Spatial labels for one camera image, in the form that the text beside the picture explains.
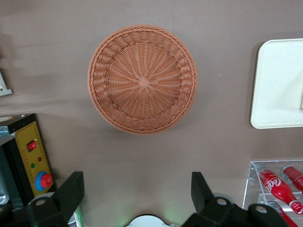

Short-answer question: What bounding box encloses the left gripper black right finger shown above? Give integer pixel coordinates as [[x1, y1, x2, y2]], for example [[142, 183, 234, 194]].
[[182, 171, 246, 227]]

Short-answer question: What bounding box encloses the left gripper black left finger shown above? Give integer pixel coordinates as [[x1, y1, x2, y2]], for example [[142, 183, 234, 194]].
[[27, 171, 85, 227]]

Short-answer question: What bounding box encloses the grey snack tray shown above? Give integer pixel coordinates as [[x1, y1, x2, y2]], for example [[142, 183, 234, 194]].
[[0, 68, 14, 96]]

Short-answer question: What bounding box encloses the cream rectangular tray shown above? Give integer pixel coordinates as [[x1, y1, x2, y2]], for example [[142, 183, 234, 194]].
[[250, 38, 303, 130]]

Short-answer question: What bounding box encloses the shallow round brown wicker basket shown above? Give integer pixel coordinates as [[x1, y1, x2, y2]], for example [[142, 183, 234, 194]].
[[87, 23, 198, 136]]

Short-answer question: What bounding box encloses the silver cylinder with green light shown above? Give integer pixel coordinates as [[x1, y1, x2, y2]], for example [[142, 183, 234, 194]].
[[68, 205, 82, 224]]

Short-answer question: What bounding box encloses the clear acrylic bottle rack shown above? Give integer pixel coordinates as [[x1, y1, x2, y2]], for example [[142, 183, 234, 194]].
[[242, 160, 303, 227]]

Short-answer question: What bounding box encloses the black food warmer machine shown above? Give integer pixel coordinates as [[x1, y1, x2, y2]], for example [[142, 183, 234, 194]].
[[0, 113, 57, 227]]

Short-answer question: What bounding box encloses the red cola bottle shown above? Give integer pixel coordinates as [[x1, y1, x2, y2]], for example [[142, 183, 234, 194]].
[[257, 168, 303, 215], [281, 165, 303, 191], [276, 205, 299, 227]]

